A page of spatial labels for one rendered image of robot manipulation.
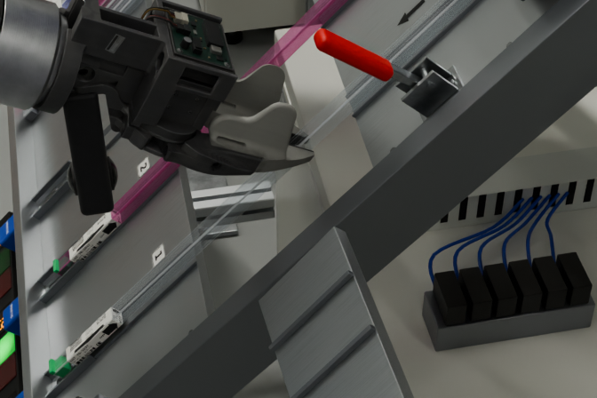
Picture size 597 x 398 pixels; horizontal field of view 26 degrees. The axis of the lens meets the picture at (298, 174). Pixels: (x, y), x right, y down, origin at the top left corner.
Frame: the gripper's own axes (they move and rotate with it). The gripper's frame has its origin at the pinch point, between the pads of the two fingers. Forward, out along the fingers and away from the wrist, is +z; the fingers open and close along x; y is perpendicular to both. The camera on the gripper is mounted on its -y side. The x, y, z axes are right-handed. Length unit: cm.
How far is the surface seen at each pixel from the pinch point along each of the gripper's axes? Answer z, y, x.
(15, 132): -9.3, -29.9, 32.4
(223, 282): 48, -83, 75
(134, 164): -3.6, -17.0, 15.6
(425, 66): 2.1, 13.5, -5.4
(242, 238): 52, -80, 84
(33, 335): -8.8, -30.1, 5.2
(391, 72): -0.7, 13.0, -6.7
